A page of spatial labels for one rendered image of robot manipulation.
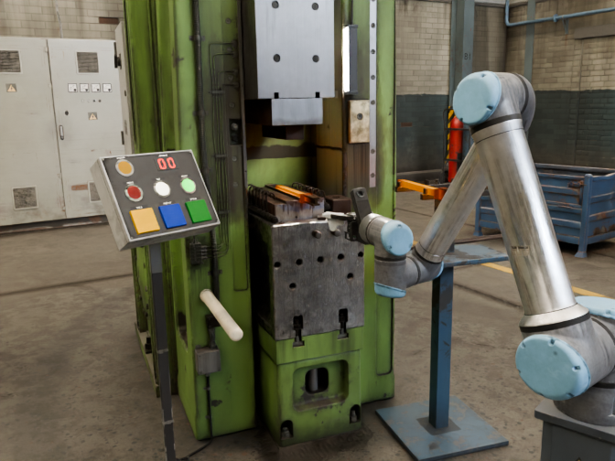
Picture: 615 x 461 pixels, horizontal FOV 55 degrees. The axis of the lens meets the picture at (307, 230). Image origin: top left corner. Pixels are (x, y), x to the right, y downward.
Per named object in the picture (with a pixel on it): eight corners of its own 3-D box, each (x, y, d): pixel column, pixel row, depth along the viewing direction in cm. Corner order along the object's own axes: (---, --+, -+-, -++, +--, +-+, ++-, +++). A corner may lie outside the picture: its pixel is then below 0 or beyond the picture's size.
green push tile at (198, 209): (212, 219, 196) (204, 198, 196) (194, 222, 190) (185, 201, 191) (210, 221, 197) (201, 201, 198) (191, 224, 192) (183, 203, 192)
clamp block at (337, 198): (352, 214, 233) (352, 198, 232) (332, 216, 230) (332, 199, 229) (339, 209, 244) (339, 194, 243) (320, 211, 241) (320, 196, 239)
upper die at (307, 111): (322, 123, 221) (322, 98, 219) (272, 125, 214) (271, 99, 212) (285, 122, 259) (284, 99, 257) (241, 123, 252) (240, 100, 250)
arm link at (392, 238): (385, 261, 160) (385, 224, 158) (364, 250, 172) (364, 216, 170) (415, 256, 164) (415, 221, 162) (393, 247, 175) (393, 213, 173)
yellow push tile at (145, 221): (160, 229, 182) (152, 207, 182) (138, 233, 176) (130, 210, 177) (157, 231, 183) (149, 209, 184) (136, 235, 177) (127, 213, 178)
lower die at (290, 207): (324, 217, 229) (323, 195, 227) (275, 221, 221) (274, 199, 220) (286, 201, 267) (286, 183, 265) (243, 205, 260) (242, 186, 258)
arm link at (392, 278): (417, 294, 171) (418, 252, 168) (391, 303, 163) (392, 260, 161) (393, 287, 178) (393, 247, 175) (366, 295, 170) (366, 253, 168)
